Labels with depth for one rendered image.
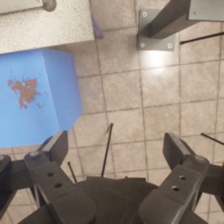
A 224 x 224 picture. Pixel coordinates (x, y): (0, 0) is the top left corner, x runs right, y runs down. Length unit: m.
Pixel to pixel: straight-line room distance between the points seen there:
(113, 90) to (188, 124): 0.76
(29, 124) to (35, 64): 0.33
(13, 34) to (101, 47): 0.80
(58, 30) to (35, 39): 0.10
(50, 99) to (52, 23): 0.37
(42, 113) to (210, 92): 1.36
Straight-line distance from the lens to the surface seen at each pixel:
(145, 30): 1.43
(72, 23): 0.69
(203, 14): 0.55
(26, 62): 0.91
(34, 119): 0.96
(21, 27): 0.75
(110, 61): 1.41
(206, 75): 1.61
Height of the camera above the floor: 1.40
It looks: 73 degrees down
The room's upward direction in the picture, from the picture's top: 176 degrees counter-clockwise
